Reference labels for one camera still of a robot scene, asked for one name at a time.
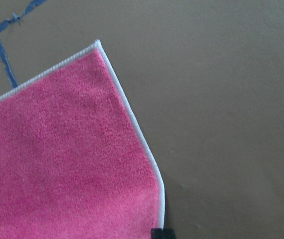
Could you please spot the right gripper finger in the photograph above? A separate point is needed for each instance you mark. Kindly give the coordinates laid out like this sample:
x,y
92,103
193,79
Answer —
x,y
164,233

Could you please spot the pink and grey towel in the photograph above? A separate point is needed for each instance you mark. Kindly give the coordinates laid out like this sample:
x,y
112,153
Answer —
x,y
74,163

